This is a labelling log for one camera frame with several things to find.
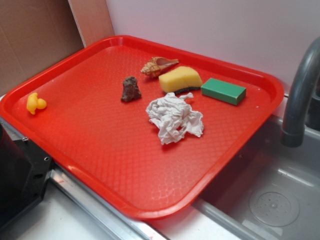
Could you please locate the grey faucet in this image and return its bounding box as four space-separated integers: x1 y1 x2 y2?
280 38 320 148

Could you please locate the brown rock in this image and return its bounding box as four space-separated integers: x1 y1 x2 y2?
121 76 142 102

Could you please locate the red plastic tray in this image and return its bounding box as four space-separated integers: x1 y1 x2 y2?
0 36 284 220

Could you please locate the spiral seashell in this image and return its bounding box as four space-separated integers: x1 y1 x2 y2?
140 56 179 78

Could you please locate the brown cardboard panel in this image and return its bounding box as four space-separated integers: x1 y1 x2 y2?
0 0 84 95

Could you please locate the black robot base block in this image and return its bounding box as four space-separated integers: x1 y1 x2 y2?
0 126 53 230

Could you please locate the yellow rubber duck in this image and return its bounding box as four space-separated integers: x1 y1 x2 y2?
26 92 47 115

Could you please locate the grey toy sink basin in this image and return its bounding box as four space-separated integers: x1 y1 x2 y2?
194 117 320 240

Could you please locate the green rectangular block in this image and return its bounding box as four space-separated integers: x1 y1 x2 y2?
200 78 247 106

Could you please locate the crumpled white paper towel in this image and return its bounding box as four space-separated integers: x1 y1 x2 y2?
146 92 204 145

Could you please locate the yellow sponge with dark pad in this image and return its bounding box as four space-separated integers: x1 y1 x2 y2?
158 66 203 93

